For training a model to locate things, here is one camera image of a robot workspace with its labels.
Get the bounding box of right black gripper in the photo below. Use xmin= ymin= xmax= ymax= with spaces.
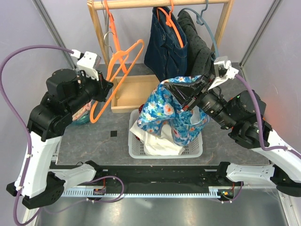
xmin=164 ymin=72 xmax=237 ymax=129

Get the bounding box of blue floral skirt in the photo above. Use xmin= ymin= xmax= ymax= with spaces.
xmin=136 ymin=75 xmax=210 ymax=146

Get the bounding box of orange hanger of floral skirt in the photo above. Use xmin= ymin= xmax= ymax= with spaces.
xmin=89 ymin=39 xmax=144 ymax=124

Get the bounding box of orange hanger of white skirt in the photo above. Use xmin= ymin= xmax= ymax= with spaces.
xmin=103 ymin=0 xmax=129 ymax=77

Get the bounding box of red polka dot skirt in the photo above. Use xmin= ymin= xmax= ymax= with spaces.
xmin=135 ymin=104 xmax=144 ymax=141

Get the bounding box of grey metal hanger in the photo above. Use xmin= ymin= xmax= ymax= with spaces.
xmin=102 ymin=0 xmax=114 ymax=62

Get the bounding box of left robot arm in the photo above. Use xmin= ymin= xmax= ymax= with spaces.
xmin=21 ymin=69 xmax=113 ymax=210

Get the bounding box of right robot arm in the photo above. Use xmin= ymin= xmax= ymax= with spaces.
xmin=163 ymin=78 xmax=301 ymax=197

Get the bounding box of dark denim skirt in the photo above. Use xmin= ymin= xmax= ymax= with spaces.
xmin=144 ymin=7 xmax=188 ymax=81

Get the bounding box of orange hanger of denim skirt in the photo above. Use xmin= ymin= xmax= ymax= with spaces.
xmin=157 ymin=0 xmax=184 ymax=48

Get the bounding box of blue-grey hanger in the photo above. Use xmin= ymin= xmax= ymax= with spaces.
xmin=179 ymin=0 xmax=219 ymax=57

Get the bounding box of wooden clothes rack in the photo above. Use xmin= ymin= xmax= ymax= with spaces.
xmin=87 ymin=0 xmax=234 ymax=113

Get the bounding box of peach floral garment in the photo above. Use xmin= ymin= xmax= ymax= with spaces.
xmin=72 ymin=101 xmax=92 ymax=121

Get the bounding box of dark grey dotted garment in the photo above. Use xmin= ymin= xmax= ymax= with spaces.
xmin=177 ymin=10 xmax=215 ymax=77

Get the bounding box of teal laundry basket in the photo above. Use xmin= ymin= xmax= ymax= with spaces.
xmin=72 ymin=100 xmax=95 ymax=125

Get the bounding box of white plastic laundry basket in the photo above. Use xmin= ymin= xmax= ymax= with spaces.
xmin=128 ymin=109 xmax=203 ymax=159

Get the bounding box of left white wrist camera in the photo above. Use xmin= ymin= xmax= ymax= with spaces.
xmin=71 ymin=49 xmax=101 ymax=81

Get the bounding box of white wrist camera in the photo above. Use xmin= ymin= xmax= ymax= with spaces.
xmin=208 ymin=56 xmax=239 ymax=90
xmin=71 ymin=49 xmax=101 ymax=81

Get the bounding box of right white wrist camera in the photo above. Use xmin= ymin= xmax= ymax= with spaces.
xmin=208 ymin=56 xmax=239 ymax=90

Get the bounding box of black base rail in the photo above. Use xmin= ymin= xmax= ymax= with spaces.
xmin=49 ymin=164 xmax=244 ymax=195

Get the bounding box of slotted grey cable duct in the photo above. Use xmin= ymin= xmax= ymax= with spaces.
xmin=62 ymin=187 xmax=229 ymax=198

